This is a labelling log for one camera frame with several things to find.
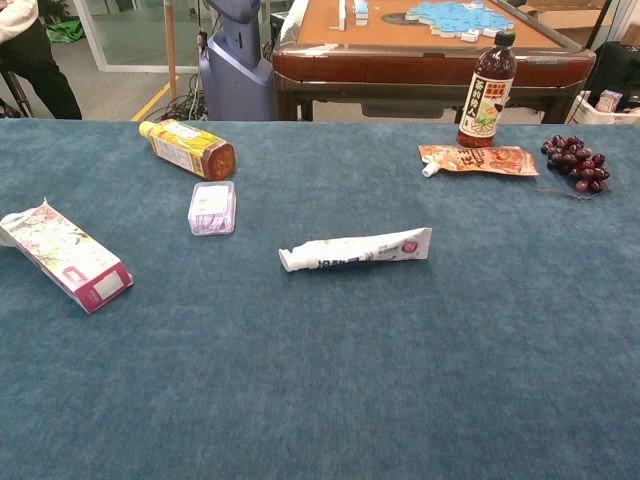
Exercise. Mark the floral white toothpaste tube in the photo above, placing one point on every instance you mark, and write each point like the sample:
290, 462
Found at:
360, 252

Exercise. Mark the teal blue carpeted table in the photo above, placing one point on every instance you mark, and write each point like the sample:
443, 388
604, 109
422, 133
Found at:
320, 375

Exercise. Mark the blue plastic machine base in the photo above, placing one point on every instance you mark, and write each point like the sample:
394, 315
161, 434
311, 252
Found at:
235, 85

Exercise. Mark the dark labeled sauce bottle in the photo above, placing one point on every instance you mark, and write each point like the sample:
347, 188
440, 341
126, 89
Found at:
487, 100

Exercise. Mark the pink floral carton box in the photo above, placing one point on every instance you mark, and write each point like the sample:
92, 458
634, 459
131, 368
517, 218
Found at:
65, 252

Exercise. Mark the clear plastic floss pick box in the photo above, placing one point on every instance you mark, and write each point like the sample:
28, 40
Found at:
212, 210

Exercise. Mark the yellow label tea bottle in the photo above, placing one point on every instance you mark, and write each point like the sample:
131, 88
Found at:
185, 145

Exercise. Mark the orange spout pouch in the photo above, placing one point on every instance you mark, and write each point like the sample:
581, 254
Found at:
490, 160

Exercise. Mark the brown mahjong table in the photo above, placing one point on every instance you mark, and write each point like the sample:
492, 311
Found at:
400, 65

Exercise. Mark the white standing mahjong tile row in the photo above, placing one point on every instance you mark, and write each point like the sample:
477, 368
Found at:
342, 15

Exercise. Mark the stacked blue white mahjong tiles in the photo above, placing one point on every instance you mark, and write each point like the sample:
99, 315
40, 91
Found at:
361, 15

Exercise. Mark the wooden pole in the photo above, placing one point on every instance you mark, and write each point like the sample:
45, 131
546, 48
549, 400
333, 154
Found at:
170, 50

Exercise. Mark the blue mahjong tile pile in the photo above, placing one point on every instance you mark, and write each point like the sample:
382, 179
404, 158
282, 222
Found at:
450, 17

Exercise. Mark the dark red grape bunch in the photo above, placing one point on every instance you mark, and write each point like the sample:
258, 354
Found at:
575, 160

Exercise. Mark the white plastic basket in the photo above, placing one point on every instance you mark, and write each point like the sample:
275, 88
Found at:
595, 117

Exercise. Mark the small printed carton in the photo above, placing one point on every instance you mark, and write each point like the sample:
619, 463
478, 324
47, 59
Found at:
608, 101

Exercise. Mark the cardboard box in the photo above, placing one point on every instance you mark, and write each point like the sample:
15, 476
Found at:
565, 20

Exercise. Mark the green bag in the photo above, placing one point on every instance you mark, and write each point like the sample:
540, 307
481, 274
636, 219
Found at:
65, 31

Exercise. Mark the person in black trousers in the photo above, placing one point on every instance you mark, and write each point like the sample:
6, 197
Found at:
35, 65

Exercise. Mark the black bag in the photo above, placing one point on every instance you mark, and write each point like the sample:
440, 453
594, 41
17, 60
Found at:
617, 65

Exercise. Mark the metal stool frame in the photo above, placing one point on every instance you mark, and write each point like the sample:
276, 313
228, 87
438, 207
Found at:
15, 95

